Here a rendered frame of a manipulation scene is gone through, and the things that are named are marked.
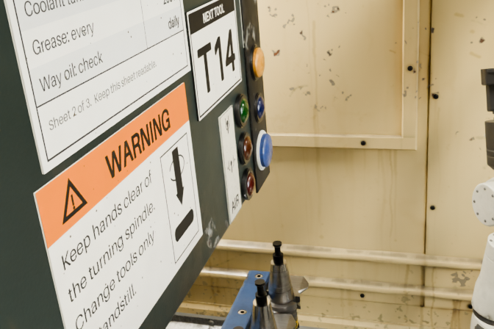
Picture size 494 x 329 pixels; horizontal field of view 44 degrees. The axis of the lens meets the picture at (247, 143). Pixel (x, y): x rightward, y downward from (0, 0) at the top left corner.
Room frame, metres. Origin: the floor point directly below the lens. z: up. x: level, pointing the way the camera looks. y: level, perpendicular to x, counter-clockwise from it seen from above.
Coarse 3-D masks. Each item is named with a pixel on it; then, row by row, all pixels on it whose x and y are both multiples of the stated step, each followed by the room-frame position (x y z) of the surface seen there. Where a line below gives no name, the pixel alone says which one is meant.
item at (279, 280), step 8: (272, 264) 0.85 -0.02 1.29; (280, 264) 0.84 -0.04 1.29; (272, 272) 0.84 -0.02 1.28; (280, 272) 0.84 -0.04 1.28; (288, 272) 0.85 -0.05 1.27; (272, 280) 0.84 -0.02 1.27; (280, 280) 0.84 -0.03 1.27; (288, 280) 0.84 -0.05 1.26; (272, 288) 0.84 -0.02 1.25; (280, 288) 0.84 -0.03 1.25; (288, 288) 0.84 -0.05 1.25; (272, 296) 0.84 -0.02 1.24; (280, 296) 0.83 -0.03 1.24; (288, 296) 0.84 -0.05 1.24; (280, 304) 0.83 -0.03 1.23
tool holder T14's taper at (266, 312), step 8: (256, 304) 0.74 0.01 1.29; (256, 312) 0.74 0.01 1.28; (264, 312) 0.73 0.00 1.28; (272, 312) 0.74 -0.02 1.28; (256, 320) 0.74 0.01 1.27; (264, 320) 0.73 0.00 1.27; (272, 320) 0.74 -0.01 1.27; (256, 328) 0.73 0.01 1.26; (264, 328) 0.73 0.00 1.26; (272, 328) 0.74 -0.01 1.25
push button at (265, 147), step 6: (264, 138) 0.50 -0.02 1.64; (270, 138) 0.51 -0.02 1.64; (264, 144) 0.49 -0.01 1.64; (270, 144) 0.50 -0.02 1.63; (264, 150) 0.49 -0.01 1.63; (270, 150) 0.50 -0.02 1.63; (264, 156) 0.49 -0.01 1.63; (270, 156) 0.50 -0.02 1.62; (264, 162) 0.49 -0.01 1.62; (270, 162) 0.50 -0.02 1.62
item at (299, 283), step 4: (292, 276) 0.92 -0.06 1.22; (296, 276) 0.92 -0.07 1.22; (300, 276) 0.92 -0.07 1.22; (292, 280) 0.91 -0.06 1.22; (296, 280) 0.91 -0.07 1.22; (300, 280) 0.91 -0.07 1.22; (304, 280) 0.91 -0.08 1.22; (268, 284) 0.90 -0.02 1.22; (292, 284) 0.90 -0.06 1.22; (296, 284) 0.90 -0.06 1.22; (300, 284) 0.90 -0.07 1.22; (304, 284) 0.90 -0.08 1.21; (308, 284) 0.90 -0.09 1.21; (296, 288) 0.89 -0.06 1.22; (300, 288) 0.89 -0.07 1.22; (304, 288) 0.89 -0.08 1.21; (300, 292) 0.88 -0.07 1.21
